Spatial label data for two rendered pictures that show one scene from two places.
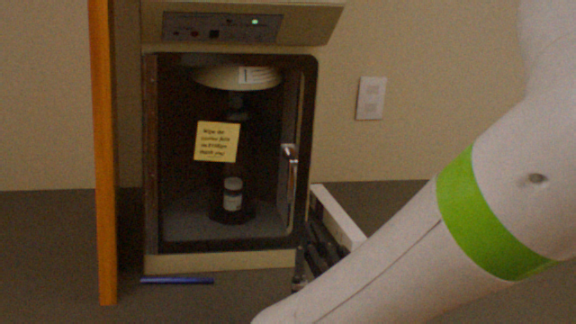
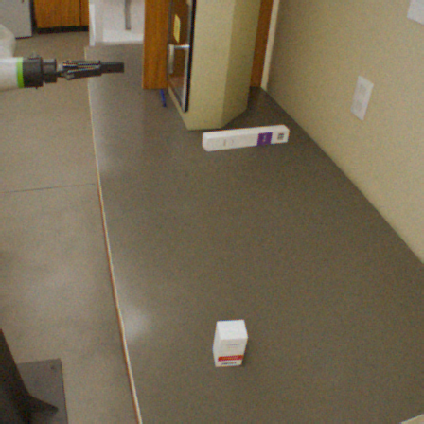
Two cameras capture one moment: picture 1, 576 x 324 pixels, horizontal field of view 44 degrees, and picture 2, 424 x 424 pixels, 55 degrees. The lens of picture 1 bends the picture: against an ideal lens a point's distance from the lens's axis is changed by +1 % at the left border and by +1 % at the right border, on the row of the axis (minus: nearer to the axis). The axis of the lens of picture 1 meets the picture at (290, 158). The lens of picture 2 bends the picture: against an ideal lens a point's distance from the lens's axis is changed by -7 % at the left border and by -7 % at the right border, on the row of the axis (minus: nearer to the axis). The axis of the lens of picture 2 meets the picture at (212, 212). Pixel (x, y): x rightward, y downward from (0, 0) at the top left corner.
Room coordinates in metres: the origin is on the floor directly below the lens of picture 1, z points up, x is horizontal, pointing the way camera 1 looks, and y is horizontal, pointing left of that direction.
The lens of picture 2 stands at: (1.22, -1.31, 1.58)
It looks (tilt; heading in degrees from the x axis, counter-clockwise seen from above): 37 degrees down; 84
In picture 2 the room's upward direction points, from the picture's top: 6 degrees clockwise
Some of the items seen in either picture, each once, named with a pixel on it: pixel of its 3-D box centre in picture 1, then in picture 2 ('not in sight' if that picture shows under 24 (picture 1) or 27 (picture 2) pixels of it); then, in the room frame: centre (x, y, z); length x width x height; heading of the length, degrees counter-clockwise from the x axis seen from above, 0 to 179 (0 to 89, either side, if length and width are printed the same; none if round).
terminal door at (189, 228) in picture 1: (230, 158); (179, 41); (1.20, 0.11, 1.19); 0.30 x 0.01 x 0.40; 103
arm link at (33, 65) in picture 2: not in sight; (34, 70); (0.78, -0.10, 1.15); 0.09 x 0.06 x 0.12; 104
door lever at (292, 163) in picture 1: (290, 175); (176, 58); (1.20, 0.00, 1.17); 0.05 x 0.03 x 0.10; 14
